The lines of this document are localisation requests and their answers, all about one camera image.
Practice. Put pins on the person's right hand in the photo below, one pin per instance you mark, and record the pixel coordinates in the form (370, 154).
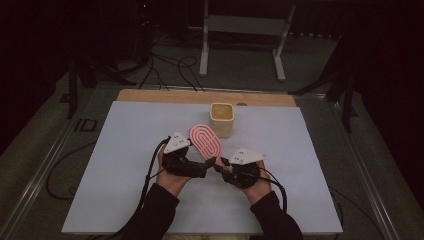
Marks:
(258, 191)

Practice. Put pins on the pink hairbrush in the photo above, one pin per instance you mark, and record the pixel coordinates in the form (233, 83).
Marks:
(206, 141)

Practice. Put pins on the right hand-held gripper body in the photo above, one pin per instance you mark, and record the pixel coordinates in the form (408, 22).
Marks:
(243, 173)

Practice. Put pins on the white table cover sheet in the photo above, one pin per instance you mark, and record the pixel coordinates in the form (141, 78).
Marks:
(126, 166)

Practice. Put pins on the black tripod stand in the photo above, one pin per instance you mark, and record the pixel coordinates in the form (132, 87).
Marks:
(348, 100)

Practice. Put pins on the grey metal stand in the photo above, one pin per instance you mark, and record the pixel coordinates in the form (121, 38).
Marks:
(246, 25)

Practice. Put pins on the small wooden box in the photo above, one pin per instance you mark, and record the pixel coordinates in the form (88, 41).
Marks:
(222, 125)

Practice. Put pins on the wooden table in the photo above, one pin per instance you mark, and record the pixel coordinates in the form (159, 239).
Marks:
(166, 96)

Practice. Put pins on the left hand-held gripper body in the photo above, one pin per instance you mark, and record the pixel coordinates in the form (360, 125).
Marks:
(181, 165)

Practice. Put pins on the metal floor rail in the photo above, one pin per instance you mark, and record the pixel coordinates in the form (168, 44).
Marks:
(370, 190)
(36, 181)

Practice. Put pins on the person's left hand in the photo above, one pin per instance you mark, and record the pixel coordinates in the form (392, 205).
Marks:
(171, 185)

